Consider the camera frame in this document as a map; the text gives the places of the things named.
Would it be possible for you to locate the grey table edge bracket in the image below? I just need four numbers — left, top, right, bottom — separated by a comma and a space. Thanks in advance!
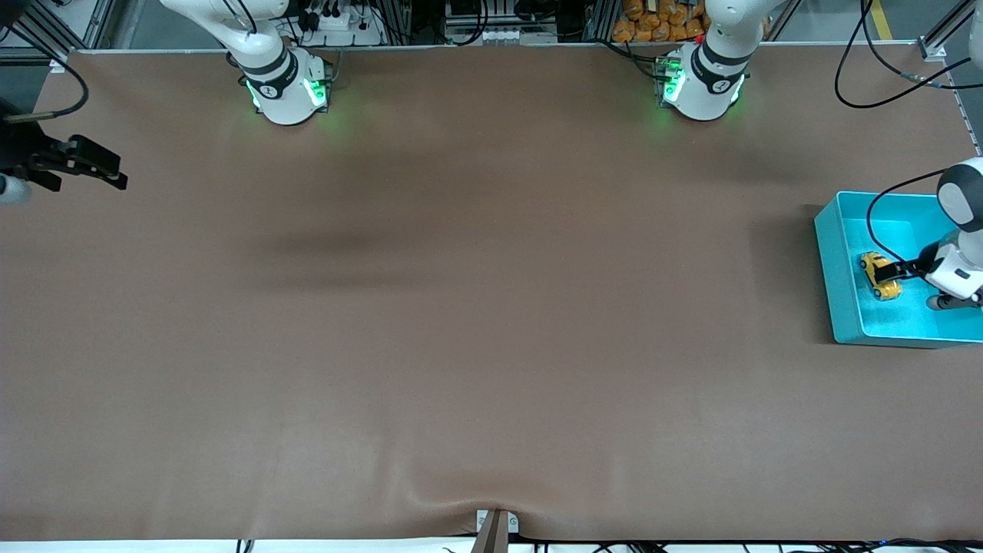
470, 508, 520, 553

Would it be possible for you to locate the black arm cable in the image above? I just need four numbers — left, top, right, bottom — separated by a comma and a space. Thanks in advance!
834, 0, 983, 267
0, 19, 91, 125

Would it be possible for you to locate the aluminium frame profile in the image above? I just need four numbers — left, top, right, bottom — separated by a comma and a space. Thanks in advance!
918, 0, 983, 158

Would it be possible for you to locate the yellow beetle toy car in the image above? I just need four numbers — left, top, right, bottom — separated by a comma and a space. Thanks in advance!
858, 251, 904, 303

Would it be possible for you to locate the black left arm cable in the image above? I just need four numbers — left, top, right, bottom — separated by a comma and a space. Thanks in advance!
834, 0, 983, 267

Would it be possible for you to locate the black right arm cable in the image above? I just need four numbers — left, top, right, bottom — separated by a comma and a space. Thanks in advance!
0, 19, 91, 125

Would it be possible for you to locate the teal plastic bin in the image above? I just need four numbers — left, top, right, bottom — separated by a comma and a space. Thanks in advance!
813, 190, 983, 349

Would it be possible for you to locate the white power strip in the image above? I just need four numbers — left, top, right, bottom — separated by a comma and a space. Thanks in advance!
303, 6, 383, 48

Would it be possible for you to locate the brown table cover mat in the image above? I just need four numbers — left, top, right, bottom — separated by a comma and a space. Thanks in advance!
0, 42, 983, 543

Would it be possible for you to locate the pile of orange packets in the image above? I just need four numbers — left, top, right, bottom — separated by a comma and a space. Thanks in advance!
612, 0, 709, 44

